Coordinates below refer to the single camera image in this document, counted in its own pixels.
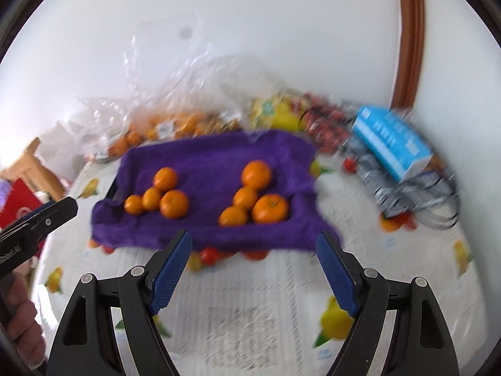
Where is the oval orange kumquat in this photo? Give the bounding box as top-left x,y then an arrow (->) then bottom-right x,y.
124,194 -> 143,216

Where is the small orange mandarin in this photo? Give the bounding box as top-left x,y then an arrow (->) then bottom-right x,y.
233,186 -> 259,212
218,206 -> 248,227
142,187 -> 163,212

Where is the large mandarin with stem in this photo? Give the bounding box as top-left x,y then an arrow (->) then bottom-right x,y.
251,194 -> 289,224

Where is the bag of red fruits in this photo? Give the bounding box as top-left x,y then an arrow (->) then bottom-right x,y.
300,92 -> 353,154

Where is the person's left hand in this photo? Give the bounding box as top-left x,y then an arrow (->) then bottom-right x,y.
6,273 -> 46,369

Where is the red box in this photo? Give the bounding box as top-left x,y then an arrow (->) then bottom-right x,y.
0,178 -> 43,229

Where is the wooden chair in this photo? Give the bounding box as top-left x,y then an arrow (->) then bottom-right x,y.
1,137 -> 65,201

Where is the clear bag of mandarins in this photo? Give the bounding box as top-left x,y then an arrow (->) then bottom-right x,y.
69,97 -> 144,162

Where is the small red tomato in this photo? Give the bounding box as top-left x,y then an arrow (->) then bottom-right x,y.
199,247 -> 221,267

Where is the purple towel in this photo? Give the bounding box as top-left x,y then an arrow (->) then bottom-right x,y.
91,130 -> 340,251

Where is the small red fruit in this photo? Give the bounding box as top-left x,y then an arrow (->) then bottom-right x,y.
342,157 -> 357,174

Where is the blue tissue pack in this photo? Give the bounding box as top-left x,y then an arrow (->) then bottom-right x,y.
352,106 -> 433,182

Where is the clear plastic bag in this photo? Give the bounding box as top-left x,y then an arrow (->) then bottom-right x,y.
124,13 -> 284,141

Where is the yellow fruit bag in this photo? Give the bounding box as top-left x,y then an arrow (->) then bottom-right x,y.
249,94 -> 305,133

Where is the brown wooden door frame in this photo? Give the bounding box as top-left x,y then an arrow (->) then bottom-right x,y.
390,0 -> 426,109

